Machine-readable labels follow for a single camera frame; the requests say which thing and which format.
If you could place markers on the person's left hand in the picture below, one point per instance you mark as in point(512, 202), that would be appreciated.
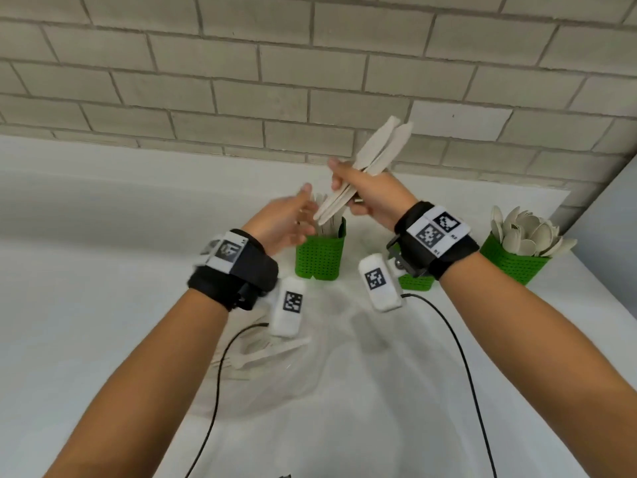
point(278, 223)

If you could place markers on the person's right hand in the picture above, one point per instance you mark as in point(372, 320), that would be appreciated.
point(385, 199)

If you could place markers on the bunch of white plastic knives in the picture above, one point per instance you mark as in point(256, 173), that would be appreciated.
point(331, 228)

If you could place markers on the handful of white plastic knives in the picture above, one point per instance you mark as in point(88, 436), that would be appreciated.
point(378, 144)

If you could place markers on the bunch of white plastic spoons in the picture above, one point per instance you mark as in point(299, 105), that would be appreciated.
point(527, 233)

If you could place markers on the clear plastic bag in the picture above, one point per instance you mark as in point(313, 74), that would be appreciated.
point(298, 373)

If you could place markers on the person's left forearm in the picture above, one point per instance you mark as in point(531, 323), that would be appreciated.
point(139, 393)

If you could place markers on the person's right forearm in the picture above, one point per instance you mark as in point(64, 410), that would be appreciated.
point(537, 353)

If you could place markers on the black left wrist band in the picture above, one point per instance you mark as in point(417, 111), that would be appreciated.
point(249, 273)

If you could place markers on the black wrist band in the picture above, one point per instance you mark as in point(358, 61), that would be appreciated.
point(453, 253)
point(249, 273)

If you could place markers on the black right wrist band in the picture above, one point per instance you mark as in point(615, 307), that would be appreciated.
point(453, 253)

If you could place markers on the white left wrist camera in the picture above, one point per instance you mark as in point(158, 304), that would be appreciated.
point(286, 323)

